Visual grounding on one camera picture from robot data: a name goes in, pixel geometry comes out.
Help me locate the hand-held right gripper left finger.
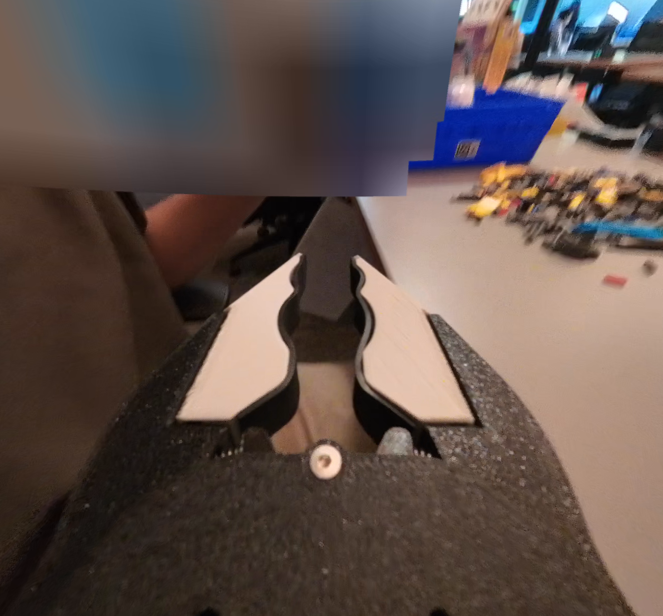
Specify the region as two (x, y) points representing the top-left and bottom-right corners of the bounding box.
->
(175, 252), (308, 436)

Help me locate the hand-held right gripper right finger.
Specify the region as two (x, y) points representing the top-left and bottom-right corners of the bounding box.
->
(350, 254), (477, 428)

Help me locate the pile of small building parts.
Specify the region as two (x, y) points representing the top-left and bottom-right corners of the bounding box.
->
(456, 163), (663, 257)

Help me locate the person's left forearm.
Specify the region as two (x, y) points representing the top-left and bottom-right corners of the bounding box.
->
(145, 196), (265, 285)

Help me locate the blue plastic bin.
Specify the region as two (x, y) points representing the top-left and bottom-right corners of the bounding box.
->
(409, 85), (568, 170)

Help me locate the blue part separator tool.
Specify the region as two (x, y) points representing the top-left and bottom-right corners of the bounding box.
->
(572, 223), (663, 239)

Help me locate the cardboard toy box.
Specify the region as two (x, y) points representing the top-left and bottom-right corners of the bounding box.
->
(484, 16), (521, 91)

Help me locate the black pole stand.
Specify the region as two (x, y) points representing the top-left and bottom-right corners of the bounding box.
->
(536, 0), (576, 63)

